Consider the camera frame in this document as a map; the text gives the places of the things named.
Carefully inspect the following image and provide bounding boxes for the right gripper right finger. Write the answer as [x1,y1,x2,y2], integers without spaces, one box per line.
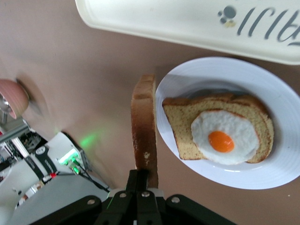
[137,170,235,225]

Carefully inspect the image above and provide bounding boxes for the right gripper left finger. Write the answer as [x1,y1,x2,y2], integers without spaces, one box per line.
[29,170,141,225]

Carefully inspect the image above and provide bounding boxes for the brown bread slice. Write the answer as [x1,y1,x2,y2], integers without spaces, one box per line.
[130,74,159,188]
[162,92,274,164]

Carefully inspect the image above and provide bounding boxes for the fried egg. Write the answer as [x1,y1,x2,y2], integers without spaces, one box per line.
[191,110,260,165]

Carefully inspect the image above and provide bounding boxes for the white round plate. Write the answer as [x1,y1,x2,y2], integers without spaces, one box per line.
[155,57,300,190]

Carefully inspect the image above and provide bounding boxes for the brown table cover sheet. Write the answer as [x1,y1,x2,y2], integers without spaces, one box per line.
[0,0,300,225]

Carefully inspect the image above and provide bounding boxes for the metal scoop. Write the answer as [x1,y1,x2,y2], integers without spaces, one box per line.
[0,93,12,124]

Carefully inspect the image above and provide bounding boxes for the pink bowl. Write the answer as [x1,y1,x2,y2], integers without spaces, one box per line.
[0,79,29,120]

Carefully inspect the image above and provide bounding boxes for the cream bear print tray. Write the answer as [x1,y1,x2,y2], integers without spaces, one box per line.
[75,0,300,65]

